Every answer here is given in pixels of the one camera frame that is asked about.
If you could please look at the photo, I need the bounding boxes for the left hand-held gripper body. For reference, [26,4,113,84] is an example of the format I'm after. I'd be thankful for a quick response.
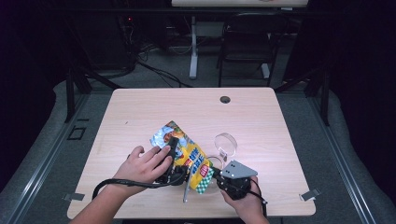
[155,164,193,203]

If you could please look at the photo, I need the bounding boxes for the black metal stand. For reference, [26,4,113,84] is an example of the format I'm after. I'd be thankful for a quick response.
[274,65,332,127]
[64,63,123,124]

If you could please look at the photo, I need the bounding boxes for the person's left hand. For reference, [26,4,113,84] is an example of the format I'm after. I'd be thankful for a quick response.
[113,145,174,191]

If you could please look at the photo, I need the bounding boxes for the right hand-held gripper black cable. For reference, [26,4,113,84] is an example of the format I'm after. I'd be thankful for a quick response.
[248,177,269,218]

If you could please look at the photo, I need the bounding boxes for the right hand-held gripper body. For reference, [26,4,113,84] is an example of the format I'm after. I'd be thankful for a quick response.
[216,160,259,201]

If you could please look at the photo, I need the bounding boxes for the aluminium floor rail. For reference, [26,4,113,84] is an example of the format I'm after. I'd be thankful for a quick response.
[306,92,378,224]
[2,92,91,224]

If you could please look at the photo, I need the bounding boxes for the left hand-held gripper black cable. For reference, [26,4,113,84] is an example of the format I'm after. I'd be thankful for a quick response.
[92,173,187,201]

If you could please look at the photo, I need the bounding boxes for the yellow seasoning pouch green cap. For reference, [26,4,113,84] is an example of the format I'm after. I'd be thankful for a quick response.
[149,119,216,195]

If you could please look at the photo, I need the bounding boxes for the person's right hand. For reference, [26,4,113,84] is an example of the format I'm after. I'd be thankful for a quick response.
[220,176,266,219]

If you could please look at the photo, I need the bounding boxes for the grey tape strip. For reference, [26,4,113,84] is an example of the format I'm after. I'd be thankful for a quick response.
[63,192,86,202]
[299,188,321,202]

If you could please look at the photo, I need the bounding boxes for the hand-held gripper black cable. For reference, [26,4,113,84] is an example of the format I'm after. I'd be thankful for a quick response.
[248,177,269,218]
[92,173,187,201]

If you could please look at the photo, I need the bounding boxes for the black folding chair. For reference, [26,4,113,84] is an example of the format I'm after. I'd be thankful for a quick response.
[216,12,290,89]

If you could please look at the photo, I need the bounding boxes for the black floor cables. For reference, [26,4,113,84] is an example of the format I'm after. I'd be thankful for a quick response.
[135,59,193,89]

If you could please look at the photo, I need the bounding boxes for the white desk leg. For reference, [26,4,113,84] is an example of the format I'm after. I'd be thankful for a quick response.
[189,15,200,80]

